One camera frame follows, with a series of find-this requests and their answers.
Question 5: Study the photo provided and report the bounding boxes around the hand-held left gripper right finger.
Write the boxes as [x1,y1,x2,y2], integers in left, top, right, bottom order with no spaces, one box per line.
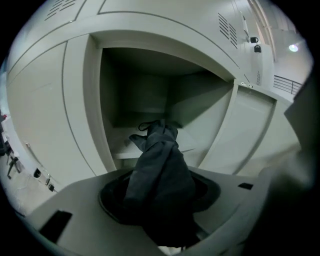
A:
[184,166,263,256]

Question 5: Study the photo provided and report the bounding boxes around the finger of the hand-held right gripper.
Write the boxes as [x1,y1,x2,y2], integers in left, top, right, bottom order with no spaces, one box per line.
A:
[257,71,317,251]

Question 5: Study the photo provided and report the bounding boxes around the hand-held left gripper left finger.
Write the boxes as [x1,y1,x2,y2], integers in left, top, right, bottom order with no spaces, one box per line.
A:
[26,167,161,256]

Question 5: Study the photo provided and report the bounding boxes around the black umbrella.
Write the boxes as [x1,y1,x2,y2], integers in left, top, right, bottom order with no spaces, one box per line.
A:
[121,119,201,255]

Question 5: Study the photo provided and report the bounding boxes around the grey metal locker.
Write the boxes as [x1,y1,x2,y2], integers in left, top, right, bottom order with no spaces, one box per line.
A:
[4,0,303,201]

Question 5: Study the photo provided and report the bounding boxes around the open grey locker door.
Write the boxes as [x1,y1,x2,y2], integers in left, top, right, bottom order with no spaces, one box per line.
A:
[198,81,302,176]

